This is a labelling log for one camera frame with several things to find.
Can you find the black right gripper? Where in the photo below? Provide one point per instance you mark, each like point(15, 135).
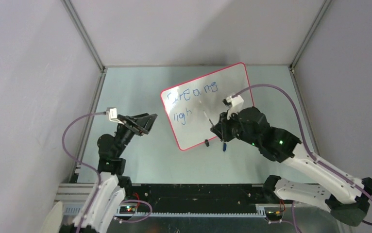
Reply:
point(221, 129)

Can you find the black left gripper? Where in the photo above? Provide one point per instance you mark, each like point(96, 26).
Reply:
point(140, 124)

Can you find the white whiteboard marker pen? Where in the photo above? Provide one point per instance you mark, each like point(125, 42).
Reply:
point(208, 118)

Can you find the pink-framed whiteboard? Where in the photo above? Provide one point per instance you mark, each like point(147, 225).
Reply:
point(184, 104)

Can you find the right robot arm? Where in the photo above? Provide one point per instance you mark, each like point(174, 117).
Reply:
point(345, 197)

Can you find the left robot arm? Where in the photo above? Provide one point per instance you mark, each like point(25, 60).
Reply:
point(108, 180)

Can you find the black whiteboard foot clip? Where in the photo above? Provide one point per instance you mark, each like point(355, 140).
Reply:
point(206, 142)

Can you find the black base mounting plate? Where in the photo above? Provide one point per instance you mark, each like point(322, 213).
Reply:
point(202, 198)

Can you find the left controller board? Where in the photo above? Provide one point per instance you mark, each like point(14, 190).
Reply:
point(127, 210)

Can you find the controller board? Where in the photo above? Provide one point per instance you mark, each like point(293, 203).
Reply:
point(127, 210)
point(274, 216)

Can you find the right controller board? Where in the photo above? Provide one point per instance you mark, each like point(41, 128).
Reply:
point(274, 216)

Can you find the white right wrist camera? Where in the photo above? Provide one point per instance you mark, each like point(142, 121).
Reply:
point(234, 104)

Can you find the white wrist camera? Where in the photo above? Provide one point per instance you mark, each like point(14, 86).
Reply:
point(234, 104)
point(112, 114)

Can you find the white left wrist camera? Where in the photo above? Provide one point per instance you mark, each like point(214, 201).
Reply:
point(112, 114)

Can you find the aluminium frame rail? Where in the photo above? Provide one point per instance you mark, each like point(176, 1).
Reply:
point(74, 195)

